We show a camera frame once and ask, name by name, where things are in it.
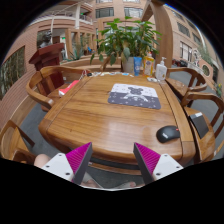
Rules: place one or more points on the clear plastic packet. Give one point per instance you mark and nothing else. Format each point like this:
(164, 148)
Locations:
(152, 79)

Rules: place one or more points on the grey white printed mouse pad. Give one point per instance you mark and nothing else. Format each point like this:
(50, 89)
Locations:
(133, 96)

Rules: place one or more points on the yellow liquid bottle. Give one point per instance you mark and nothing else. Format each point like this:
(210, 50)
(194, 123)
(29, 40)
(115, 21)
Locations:
(149, 66)

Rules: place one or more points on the wooden armchair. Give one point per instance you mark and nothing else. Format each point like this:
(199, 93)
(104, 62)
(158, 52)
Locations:
(205, 146)
(106, 65)
(41, 78)
(13, 146)
(181, 87)

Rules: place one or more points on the black notebook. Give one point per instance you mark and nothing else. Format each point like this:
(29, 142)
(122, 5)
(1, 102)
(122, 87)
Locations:
(199, 125)

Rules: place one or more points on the black computer mouse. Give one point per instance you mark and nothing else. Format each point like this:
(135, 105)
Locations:
(167, 134)

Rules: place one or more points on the green potted plant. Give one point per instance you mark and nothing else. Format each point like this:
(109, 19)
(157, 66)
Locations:
(126, 40)

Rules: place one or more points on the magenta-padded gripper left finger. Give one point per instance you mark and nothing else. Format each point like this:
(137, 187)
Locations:
(78, 160)

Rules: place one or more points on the white pump bottle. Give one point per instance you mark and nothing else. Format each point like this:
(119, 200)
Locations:
(161, 71)

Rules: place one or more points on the red book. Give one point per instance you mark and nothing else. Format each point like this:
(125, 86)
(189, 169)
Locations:
(68, 88)

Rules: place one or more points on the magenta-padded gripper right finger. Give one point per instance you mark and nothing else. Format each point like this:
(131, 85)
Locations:
(148, 160)

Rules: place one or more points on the blue tube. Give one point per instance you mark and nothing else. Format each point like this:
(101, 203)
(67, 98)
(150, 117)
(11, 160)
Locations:
(137, 66)

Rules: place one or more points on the dark red wooden lectern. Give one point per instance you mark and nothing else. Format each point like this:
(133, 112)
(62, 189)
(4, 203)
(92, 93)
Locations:
(48, 56)

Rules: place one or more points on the small blue card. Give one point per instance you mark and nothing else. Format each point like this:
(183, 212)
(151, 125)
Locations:
(125, 74)

